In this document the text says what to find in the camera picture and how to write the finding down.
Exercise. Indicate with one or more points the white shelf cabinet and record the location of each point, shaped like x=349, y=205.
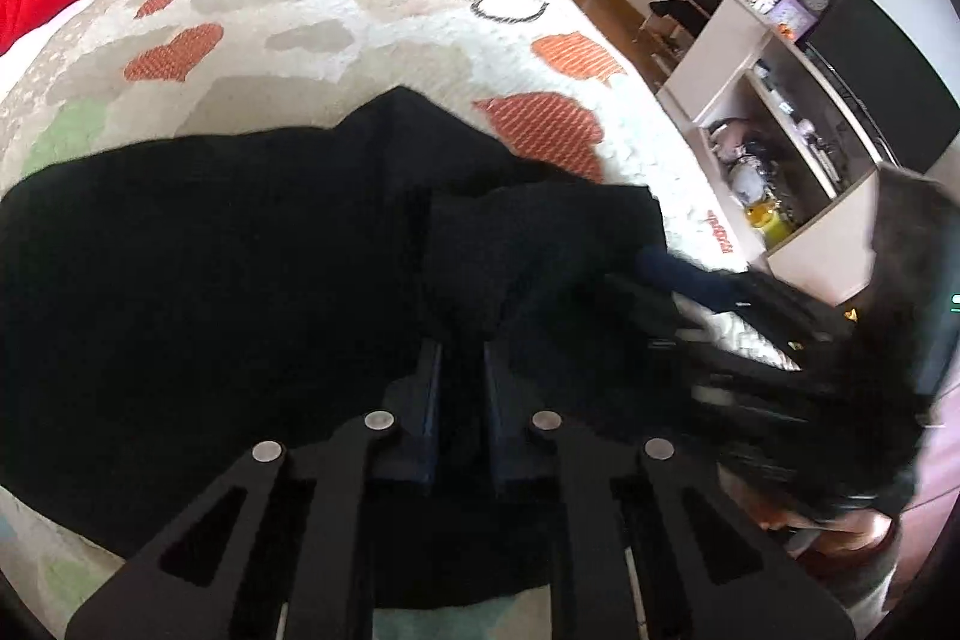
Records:
x=757, y=78

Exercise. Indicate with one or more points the black pants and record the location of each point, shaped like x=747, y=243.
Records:
x=225, y=280

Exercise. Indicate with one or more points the black television screen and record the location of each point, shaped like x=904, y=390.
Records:
x=877, y=70

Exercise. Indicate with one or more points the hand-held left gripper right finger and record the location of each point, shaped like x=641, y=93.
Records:
x=501, y=422

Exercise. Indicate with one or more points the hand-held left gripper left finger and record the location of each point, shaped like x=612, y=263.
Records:
x=429, y=415

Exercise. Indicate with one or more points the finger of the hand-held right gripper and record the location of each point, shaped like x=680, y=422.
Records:
x=679, y=269
x=735, y=377

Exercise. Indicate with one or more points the white fleece blanket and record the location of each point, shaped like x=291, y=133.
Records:
x=37, y=40

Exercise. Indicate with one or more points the person's right hand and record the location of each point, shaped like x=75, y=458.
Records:
x=825, y=531

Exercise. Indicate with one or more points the yellow container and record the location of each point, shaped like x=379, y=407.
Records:
x=772, y=220

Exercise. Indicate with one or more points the quilted heart-pattern bedspread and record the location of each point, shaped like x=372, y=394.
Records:
x=315, y=33

